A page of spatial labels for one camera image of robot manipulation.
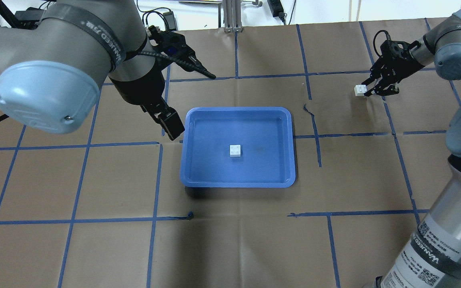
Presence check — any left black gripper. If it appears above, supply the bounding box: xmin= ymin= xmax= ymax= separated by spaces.
xmin=134 ymin=26 xmax=216 ymax=141

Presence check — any aluminium frame post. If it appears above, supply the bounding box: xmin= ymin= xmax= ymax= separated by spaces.
xmin=222 ymin=0 xmax=243 ymax=33

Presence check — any brown paper mat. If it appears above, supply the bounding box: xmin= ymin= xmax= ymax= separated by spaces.
xmin=0 ymin=18 xmax=461 ymax=288

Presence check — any black power adapter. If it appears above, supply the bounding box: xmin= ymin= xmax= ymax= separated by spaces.
xmin=267 ymin=0 xmax=285 ymax=21

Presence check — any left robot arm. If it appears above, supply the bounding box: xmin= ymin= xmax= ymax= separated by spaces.
xmin=0 ymin=0 xmax=215 ymax=140

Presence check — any blue plastic tray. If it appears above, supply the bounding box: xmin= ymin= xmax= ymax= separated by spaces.
xmin=180 ymin=106 xmax=297 ymax=188

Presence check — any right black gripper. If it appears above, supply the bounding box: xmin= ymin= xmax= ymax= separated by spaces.
xmin=361 ymin=40 xmax=425 ymax=97

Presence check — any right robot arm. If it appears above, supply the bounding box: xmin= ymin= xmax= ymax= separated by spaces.
xmin=362 ymin=9 xmax=461 ymax=288

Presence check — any white block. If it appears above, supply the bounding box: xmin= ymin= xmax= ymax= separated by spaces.
xmin=229 ymin=144 xmax=242 ymax=158
xmin=353 ymin=84 xmax=368 ymax=97

